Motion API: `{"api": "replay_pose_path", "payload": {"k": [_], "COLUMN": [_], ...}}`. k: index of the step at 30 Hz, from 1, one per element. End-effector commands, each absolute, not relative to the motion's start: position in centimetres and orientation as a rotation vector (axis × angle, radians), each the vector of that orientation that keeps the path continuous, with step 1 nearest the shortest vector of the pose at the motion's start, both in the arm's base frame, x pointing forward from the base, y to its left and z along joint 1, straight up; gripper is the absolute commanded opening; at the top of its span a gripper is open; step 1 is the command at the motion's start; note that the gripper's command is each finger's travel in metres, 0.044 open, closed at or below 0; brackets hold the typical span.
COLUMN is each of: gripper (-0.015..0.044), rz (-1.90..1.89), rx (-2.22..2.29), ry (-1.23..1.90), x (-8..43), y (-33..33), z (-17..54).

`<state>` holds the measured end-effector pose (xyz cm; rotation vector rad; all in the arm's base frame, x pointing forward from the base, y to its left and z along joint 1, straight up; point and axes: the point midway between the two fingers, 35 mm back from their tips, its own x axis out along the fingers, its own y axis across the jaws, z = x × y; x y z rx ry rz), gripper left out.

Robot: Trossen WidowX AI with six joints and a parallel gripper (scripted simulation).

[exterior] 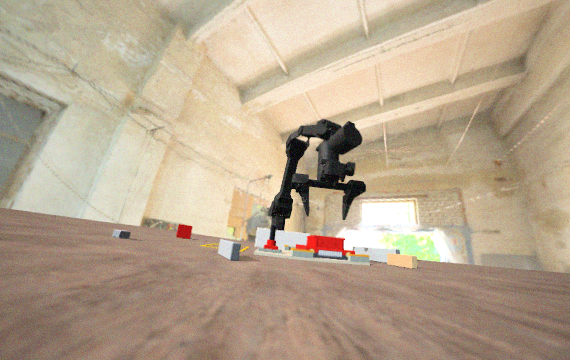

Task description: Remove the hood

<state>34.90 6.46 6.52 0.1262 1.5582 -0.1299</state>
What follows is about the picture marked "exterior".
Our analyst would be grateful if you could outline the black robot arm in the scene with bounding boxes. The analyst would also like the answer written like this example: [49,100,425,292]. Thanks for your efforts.
[268,118,363,231]

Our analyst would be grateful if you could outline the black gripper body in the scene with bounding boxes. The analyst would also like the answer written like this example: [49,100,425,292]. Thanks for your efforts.
[291,156,366,195]

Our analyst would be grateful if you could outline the tan rectangular block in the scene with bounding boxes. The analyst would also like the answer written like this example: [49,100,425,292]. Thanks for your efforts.
[387,253,418,269]

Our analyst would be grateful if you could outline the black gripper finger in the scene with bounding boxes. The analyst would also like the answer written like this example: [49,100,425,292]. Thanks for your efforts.
[342,191,361,220]
[295,185,309,217]

